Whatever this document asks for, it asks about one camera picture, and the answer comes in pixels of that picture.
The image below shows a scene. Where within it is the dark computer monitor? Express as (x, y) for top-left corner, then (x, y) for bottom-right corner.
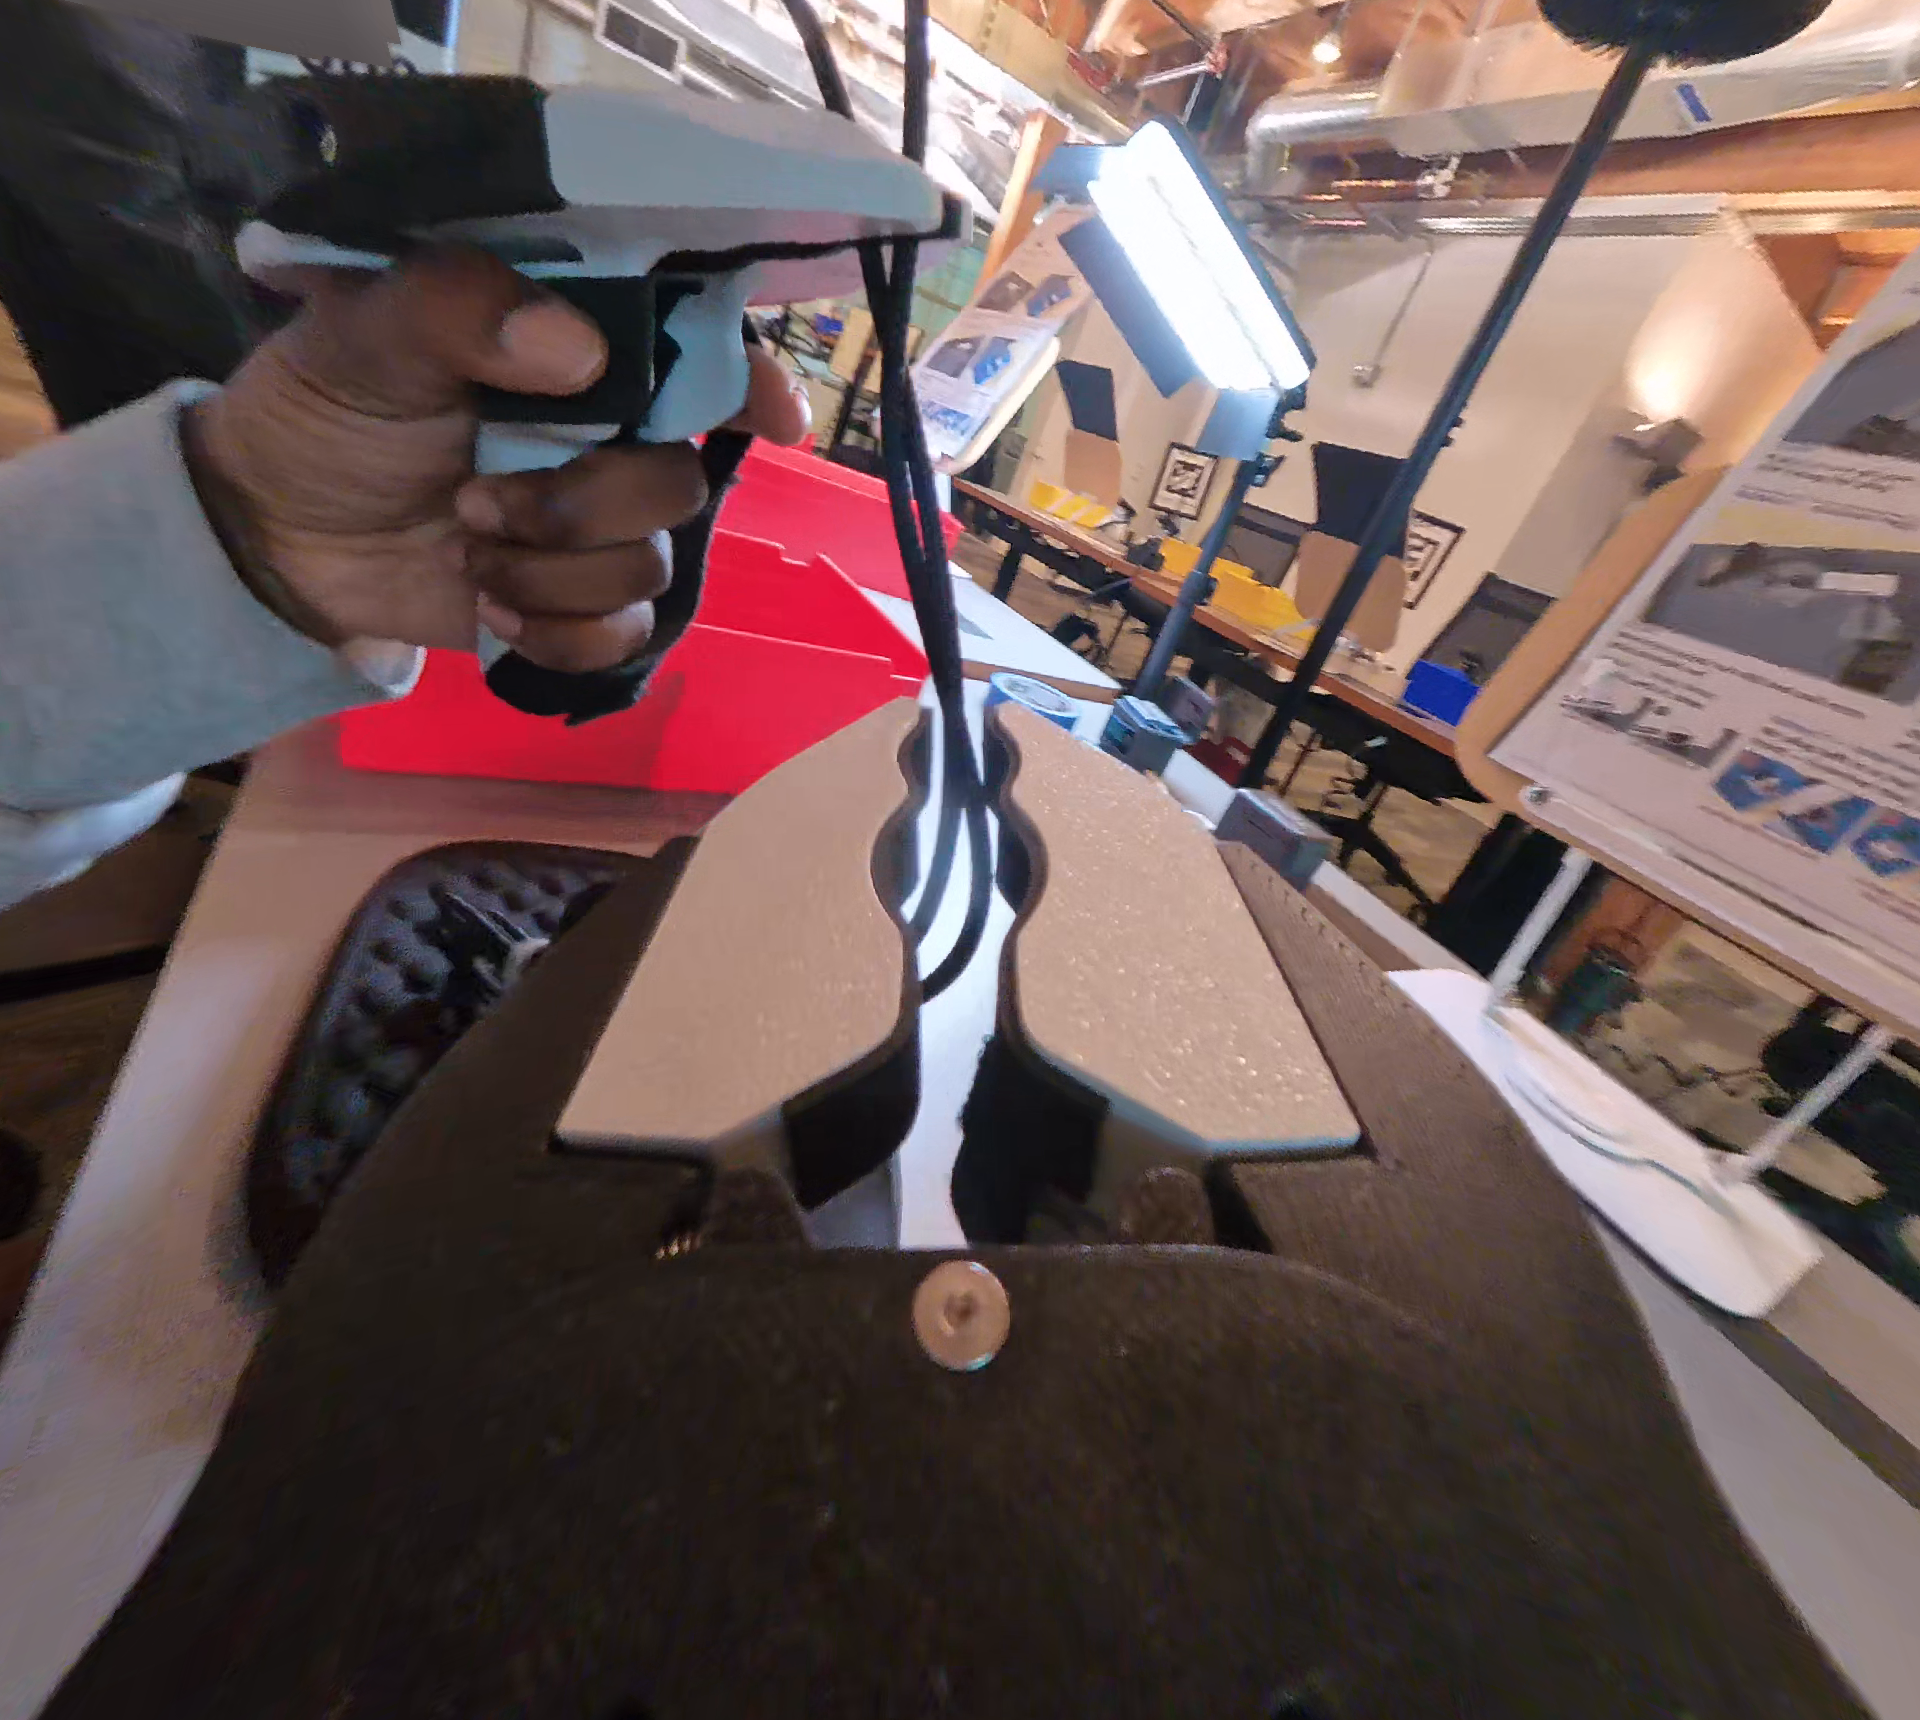
(1422, 572), (1560, 691)

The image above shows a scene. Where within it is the instruction poster board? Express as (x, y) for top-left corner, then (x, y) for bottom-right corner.
(906, 203), (1099, 479)

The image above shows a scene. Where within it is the led panel light on stand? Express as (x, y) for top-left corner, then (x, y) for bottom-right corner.
(1034, 115), (1325, 706)

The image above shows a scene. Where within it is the person's left hand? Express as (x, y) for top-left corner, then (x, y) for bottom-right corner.
(179, 242), (815, 691)

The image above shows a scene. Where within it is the white document stand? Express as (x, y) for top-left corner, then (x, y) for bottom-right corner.
(1385, 850), (1896, 1320)

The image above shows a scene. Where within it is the black usb-c cable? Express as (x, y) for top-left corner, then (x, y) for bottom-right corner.
(738, 0), (1010, 1006)

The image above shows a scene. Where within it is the small blue grey box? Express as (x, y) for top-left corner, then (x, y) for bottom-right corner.
(1101, 694), (1211, 774)

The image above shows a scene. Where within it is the silver ventilation duct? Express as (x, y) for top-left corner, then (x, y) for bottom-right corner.
(1241, 0), (1920, 197)

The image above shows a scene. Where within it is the person's black jacket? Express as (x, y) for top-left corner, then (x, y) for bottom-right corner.
(0, 0), (323, 432)

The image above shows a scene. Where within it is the long wooden workbench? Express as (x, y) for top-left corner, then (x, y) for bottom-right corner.
(951, 475), (1501, 763)

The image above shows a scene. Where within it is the red plastic bin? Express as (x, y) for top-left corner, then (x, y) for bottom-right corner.
(335, 437), (971, 801)

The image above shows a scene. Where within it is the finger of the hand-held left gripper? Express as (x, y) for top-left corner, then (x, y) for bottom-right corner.
(540, 82), (973, 257)
(660, 235), (965, 312)

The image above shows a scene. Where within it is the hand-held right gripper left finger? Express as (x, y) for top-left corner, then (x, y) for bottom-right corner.
(554, 696), (923, 1211)

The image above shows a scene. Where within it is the wooden board with instruction sheet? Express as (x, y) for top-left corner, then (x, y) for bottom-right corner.
(1454, 251), (1920, 1051)

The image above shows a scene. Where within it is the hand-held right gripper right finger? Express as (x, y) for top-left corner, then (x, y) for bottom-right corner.
(954, 700), (1368, 1243)

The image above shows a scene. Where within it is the person's left forearm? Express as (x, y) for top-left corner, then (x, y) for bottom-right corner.
(0, 377), (430, 913)

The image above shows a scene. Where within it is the black dimpled case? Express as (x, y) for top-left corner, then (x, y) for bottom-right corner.
(245, 842), (649, 1290)

